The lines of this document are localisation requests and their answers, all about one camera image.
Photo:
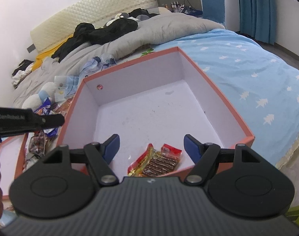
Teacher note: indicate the clear zip bag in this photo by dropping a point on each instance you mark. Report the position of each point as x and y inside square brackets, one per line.
[66, 87]

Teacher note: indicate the pink box lid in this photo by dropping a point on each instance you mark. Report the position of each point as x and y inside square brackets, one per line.
[12, 158]

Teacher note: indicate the yellow cloth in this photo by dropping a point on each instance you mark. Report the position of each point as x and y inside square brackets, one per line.
[48, 53]

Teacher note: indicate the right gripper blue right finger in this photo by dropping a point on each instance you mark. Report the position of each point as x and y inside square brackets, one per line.
[205, 159]

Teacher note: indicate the crumpled blue plastic bag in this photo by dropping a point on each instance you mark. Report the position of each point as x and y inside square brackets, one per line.
[97, 64]

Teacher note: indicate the cream padded headboard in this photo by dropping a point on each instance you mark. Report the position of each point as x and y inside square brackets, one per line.
[62, 24]

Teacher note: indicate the blue curtain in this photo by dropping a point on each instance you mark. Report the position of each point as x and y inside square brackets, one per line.
[258, 20]

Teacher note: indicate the spicy strip snack packet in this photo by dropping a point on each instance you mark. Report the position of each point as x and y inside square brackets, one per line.
[154, 163]

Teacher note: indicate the blue chair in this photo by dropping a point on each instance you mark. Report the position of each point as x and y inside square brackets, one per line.
[214, 10]

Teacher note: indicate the black white clothes pile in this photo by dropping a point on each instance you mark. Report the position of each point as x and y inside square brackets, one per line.
[21, 72]

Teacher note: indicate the blue star bedsheet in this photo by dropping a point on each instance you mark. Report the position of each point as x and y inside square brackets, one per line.
[261, 86]

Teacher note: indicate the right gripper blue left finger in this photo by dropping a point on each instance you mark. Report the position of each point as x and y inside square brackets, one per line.
[99, 157]

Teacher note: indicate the white blue plush toy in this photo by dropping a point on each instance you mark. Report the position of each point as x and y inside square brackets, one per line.
[36, 100]

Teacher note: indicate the pink cardboard box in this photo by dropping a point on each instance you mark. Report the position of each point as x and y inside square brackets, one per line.
[155, 99]

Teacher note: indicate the grey quilt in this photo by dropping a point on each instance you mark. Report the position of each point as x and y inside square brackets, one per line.
[154, 31]

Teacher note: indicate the bottles on nightstand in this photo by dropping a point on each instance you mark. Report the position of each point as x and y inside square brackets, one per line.
[176, 7]

